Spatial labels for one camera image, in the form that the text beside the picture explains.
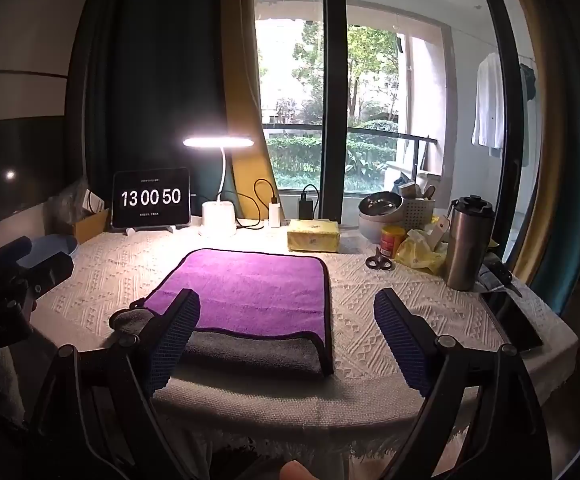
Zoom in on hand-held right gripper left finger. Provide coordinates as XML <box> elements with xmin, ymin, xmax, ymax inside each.
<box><xmin>30</xmin><ymin>287</ymin><xmax>202</xmax><ymax>480</ymax></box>

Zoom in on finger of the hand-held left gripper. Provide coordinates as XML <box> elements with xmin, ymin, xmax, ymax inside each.
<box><xmin>21</xmin><ymin>251</ymin><xmax>75</xmax><ymax>295</ymax></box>
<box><xmin>0</xmin><ymin>236</ymin><xmax>34</xmax><ymax>273</ymax></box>

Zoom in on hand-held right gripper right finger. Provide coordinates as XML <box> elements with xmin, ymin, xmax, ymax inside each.
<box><xmin>373</xmin><ymin>287</ymin><xmax>553</xmax><ymax>480</ymax></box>

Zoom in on purple and grey towel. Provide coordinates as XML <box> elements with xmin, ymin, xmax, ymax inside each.
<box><xmin>109</xmin><ymin>249</ymin><xmax>335</xmax><ymax>378</ymax></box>

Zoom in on person's right hand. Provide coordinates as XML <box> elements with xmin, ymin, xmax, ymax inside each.
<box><xmin>279</xmin><ymin>460</ymin><xmax>317</xmax><ymax>480</ymax></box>

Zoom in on blue bowl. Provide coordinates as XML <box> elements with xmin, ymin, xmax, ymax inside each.
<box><xmin>25</xmin><ymin>234</ymin><xmax>78</xmax><ymax>267</ymax></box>

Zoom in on white knitted tablecloth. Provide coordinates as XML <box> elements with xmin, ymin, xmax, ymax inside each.
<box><xmin>32</xmin><ymin>217</ymin><xmax>578</xmax><ymax>461</ymax></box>

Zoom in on cardboard box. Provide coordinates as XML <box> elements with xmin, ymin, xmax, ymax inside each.
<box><xmin>72</xmin><ymin>190</ymin><xmax>111</xmax><ymax>245</ymax></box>

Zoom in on black scissors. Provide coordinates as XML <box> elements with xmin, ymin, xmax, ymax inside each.
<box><xmin>365</xmin><ymin>249</ymin><xmax>393</xmax><ymax>269</ymax></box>

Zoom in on yellow plastic bag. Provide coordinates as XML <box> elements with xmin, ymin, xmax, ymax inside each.
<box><xmin>395</xmin><ymin>215</ymin><xmax>451</xmax><ymax>276</ymax></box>

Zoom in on white tablet stand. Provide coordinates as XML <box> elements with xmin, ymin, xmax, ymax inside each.
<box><xmin>122</xmin><ymin>224</ymin><xmax>177</xmax><ymax>237</ymax></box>

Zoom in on yellow can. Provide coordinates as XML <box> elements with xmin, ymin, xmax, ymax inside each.
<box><xmin>381</xmin><ymin>226</ymin><xmax>407</xmax><ymax>259</ymax></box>

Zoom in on stainless steel tumbler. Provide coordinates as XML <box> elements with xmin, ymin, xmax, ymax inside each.
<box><xmin>444</xmin><ymin>196</ymin><xmax>495</xmax><ymax>292</ymax></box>

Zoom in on white bowl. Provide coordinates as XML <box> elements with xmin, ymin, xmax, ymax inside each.
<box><xmin>359</xmin><ymin>210</ymin><xmax>406</xmax><ymax>243</ymax></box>

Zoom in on black smartphone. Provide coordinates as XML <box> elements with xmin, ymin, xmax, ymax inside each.
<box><xmin>480</xmin><ymin>290</ymin><xmax>545</xmax><ymax>353</ymax></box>

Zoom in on white desk lamp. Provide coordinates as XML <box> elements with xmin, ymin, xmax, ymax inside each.
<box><xmin>182</xmin><ymin>135</ymin><xmax>256</xmax><ymax>238</ymax></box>

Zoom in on dark pouch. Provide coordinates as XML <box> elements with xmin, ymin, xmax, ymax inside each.
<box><xmin>480</xmin><ymin>252</ymin><xmax>523</xmax><ymax>297</ymax></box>

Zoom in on black tablet with clock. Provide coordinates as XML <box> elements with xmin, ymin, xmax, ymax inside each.
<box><xmin>112</xmin><ymin>167</ymin><xmax>192</xmax><ymax>228</ymax></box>

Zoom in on white plastic basket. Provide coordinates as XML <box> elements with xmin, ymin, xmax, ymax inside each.
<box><xmin>392</xmin><ymin>180</ymin><xmax>437</xmax><ymax>232</ymax></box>

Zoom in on yellow tissue pack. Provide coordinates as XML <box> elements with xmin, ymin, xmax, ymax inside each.
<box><xmin>287</xmin><ymin>218</ymin><xmax>342</xmax><ymax>253</ymax></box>

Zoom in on stainless steel bowl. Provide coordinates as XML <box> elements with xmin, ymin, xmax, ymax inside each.
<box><xmin>358</xmin><ymin>192</ymin><xmax>405</xmax><ymax>221</ymax></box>

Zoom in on black power bank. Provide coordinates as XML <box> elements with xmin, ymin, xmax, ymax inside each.
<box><xmin>297</xmin><ymin>184</ymin><xmax>321</xmax><ymax>221</ymax></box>

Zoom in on balcony railing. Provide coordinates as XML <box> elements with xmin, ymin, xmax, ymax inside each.
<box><xmin>262</xmin><ymin>122</ymin><xmax>443</xmax><ymax>178</ymax></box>

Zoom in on dark green curtain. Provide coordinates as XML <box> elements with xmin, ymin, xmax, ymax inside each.
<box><xmin>67</xmin><ymin>0</ymin><xmax>231</xmax><ymax>221</ymax></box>

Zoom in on yellow and teal curtain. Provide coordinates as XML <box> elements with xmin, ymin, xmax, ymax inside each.
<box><xmin>500</xmin><ymin>0</ymin><xmax>580</xmax><ymax>291</ymax></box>

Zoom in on white hanging shirt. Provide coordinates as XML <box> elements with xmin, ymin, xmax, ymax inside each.
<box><xmin>471</xmin><ymin>52</ymin><xmax>506</xmax><ymax>151</ymax></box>

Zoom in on dark hanging garment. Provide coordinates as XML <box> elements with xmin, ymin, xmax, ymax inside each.
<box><xmin>520</xmin><ymin>62</ymin><xmax>537</xmax><ymax>101</ymax></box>

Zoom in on black cable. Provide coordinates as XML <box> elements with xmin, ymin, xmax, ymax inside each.
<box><xmin>235</xmin><ymin>179</ymin><xmax>277</xmax><ymax>231</ymax></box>

